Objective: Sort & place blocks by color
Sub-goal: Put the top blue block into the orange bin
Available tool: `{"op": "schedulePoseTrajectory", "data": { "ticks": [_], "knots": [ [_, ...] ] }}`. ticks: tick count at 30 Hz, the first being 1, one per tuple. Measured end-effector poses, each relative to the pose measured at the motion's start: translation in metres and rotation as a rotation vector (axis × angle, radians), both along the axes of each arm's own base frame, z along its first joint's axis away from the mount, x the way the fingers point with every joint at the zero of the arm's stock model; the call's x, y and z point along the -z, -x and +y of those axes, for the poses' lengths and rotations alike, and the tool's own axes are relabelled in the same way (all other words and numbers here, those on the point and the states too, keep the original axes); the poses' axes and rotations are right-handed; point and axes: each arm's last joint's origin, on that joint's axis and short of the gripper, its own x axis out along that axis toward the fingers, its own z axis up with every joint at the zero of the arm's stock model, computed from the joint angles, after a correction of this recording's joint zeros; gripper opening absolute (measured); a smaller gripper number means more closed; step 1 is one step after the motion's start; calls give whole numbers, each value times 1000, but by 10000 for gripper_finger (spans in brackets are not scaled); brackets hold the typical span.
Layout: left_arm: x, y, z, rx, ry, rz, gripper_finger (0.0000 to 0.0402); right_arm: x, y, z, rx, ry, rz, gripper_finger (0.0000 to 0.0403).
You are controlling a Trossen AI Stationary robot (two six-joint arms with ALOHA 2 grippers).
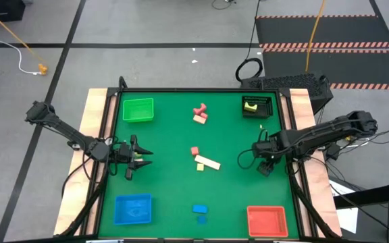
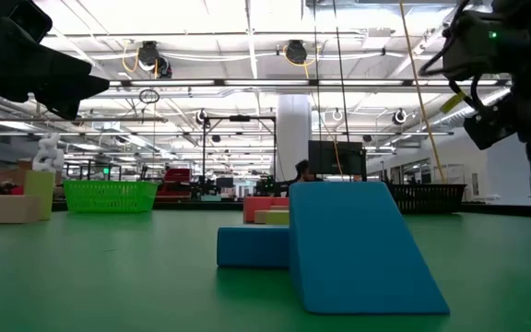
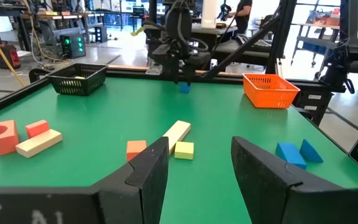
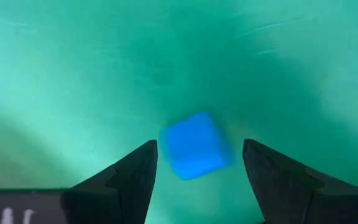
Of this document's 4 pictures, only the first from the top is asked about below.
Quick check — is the green plastic bin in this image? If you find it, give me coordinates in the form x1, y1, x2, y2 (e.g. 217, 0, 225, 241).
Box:
122, 97, 155, 123

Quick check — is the black plastic bin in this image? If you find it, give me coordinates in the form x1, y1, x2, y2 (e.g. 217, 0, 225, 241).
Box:
241, 95, 274, 119

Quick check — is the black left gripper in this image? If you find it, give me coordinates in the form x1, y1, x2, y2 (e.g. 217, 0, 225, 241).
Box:
111, 134, 154, 182

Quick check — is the yellow cable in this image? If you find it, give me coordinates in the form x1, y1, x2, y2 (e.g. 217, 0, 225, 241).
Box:
304, 0, 327, 73

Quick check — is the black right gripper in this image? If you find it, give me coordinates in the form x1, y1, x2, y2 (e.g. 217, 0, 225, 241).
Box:
251, 133, 285, 177

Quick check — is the white cable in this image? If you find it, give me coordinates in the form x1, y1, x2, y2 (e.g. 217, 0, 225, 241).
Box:
0, 0, 42, 75

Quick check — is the red plastic bin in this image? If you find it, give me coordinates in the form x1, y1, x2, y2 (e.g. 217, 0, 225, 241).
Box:
247, 205, 289, 238

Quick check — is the long natural wood plank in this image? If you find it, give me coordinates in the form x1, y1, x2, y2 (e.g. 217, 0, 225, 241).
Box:
194, 155, 222, 171

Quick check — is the orange cable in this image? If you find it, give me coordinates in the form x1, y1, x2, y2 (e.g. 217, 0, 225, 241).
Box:
0, 2, 45, 65

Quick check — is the black power adapter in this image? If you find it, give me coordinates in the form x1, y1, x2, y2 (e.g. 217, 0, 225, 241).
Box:
325, 143, 341, 161

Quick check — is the black hazard-striped floor mat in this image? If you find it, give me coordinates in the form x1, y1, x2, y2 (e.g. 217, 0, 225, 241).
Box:
261, 47, 389, 90
255, 14, 389, 51

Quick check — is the blue plastic bin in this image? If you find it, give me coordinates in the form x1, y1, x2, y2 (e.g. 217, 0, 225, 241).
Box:
113, 193, 153, 225

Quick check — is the thin black cable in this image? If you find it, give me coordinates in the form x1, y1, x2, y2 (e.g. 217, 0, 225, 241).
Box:
211, 0, 238, 10

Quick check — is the coiled black cable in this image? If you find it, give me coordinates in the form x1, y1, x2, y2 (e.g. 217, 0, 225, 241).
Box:
234, 0, 265, 82

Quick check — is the green felt mat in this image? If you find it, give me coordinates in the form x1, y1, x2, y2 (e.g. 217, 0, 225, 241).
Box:
98, 90, 300, 239

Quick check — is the black cabinet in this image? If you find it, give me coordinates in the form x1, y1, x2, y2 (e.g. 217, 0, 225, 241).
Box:
0, 0, 26, 25

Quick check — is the white paper sheet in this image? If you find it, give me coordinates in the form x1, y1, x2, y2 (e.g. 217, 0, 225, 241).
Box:
328, 178, 360, 234

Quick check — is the black beam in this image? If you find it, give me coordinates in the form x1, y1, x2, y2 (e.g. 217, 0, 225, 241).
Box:
332, 181, 389, 209

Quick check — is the yellow arch block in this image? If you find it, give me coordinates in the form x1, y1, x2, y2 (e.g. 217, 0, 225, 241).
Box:
243, 101, 259, 113

